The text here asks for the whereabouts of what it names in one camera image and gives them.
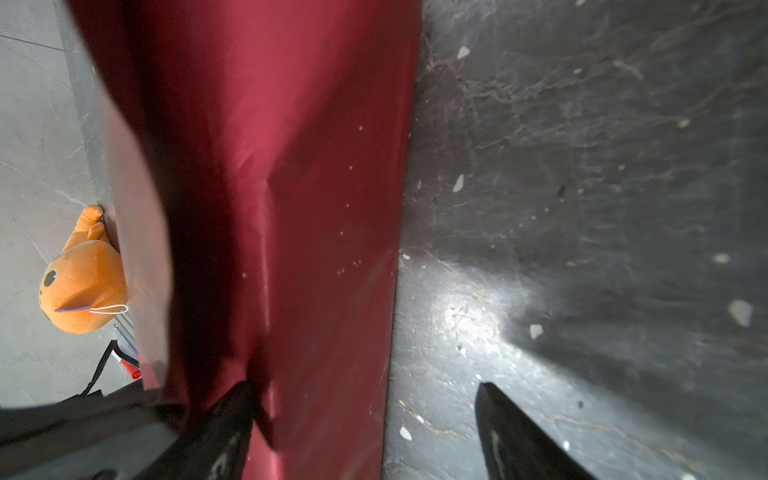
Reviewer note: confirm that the dark red wrapping paper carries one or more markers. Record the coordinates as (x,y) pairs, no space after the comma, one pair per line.
(257,153)

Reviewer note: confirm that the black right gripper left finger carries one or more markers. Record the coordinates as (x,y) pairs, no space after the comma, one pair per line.
(216,447)

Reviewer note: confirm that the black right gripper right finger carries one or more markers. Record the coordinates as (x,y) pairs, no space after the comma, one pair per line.
(514,446)

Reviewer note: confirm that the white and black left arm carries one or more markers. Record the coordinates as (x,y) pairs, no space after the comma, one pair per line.
(90,435)

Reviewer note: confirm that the red and white marker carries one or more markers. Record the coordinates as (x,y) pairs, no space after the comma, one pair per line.
(132,370)

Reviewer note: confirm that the orange plush toy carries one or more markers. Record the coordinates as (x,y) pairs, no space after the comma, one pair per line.
(84,287)

